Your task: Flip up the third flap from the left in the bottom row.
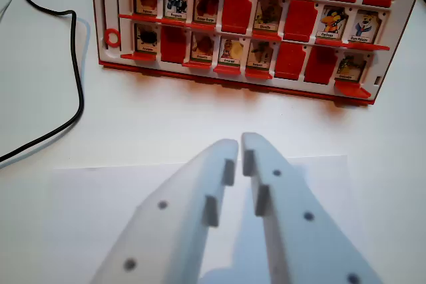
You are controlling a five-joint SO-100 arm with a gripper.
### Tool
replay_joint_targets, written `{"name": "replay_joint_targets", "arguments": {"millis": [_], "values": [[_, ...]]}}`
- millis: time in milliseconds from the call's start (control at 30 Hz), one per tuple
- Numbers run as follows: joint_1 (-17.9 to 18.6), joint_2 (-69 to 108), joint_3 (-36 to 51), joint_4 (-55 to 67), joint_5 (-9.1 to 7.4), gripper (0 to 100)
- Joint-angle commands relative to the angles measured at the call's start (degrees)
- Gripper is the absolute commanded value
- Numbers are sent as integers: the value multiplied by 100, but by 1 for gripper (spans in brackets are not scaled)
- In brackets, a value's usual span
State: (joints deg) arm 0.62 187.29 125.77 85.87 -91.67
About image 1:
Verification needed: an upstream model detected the red and white game board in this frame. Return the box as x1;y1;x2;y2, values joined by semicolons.
89;0;426;107

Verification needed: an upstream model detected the white paper sheet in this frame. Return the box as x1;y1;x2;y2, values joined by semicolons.
53;154;349;284

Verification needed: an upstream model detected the red board flap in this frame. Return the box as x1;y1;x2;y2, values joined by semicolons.
182;59;214;69

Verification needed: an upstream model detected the black cable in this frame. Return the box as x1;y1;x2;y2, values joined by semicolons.
0;0;85;162

